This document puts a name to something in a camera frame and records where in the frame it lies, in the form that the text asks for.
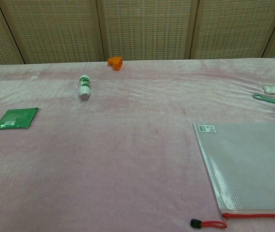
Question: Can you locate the clear mesh zipper pouch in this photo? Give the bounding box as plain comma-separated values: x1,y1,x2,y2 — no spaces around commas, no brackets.
190,122,275,229

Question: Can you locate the green tool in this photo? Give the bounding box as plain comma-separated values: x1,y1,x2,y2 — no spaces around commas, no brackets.
252,92,275,111

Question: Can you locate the pink plush tablecloth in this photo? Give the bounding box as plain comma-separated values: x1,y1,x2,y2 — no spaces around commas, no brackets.
0,57,275,232

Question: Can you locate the orange plastic block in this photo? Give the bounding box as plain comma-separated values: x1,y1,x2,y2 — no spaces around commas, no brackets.
107,57,124,72

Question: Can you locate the white green glue stick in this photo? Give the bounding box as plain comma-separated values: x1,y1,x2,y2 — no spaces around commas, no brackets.
78,74,92,101

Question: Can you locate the woven bamboo folding screen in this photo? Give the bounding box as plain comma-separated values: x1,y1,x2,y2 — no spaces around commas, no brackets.
0,0,275,69

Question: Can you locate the green foil sachet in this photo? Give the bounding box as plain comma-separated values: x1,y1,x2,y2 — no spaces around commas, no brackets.
0,107,40,131

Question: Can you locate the small white wrapped eraser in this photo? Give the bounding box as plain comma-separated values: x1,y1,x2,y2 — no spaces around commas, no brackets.
262,85,275,95

